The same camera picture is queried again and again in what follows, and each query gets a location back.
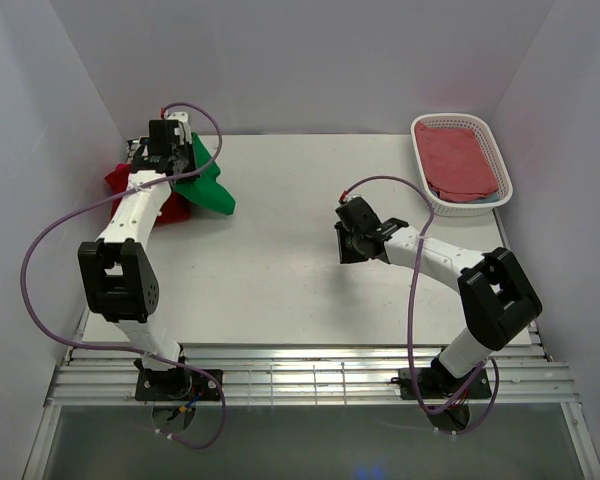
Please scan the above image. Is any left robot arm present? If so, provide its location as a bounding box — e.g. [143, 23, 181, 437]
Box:
[78, 112, 196, 400]

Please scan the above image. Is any green t shirt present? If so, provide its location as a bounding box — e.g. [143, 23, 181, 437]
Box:
[173, 133, 236, 216]

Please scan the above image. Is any aluminium rail frame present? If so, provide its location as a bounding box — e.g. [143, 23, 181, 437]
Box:
[24, 334, 600, 479]

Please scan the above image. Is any pink t shirt in basket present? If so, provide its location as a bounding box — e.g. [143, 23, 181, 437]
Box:
[415, 122, 498, 203]

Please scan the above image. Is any folded red t shirt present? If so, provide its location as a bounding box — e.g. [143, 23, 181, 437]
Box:
[104, 163, 191, 225]

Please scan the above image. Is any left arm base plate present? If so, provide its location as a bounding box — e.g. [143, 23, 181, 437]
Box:
[134, 369, 224, 402]

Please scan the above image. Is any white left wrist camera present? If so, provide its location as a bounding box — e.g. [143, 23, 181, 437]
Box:
[161, 108, 192, 145]

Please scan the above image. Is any light blue t shirt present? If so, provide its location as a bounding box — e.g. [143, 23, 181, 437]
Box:
[471, 192, 499, 204]

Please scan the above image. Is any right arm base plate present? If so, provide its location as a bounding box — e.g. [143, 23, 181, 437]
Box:
[390, 368, 492, 400]

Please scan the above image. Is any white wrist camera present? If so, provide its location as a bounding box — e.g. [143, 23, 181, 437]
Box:
[161, 108, 192, 145]
[338, 191, 360, 205]

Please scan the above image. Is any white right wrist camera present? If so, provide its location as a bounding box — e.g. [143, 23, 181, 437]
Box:
[338, 191, 360, 205]

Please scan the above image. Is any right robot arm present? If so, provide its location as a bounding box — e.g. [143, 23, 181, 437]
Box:
[334, 197, 542, 399]

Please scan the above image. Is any white perforated plastic basket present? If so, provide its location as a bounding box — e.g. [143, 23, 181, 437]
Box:
[411, 113, 513, 217]

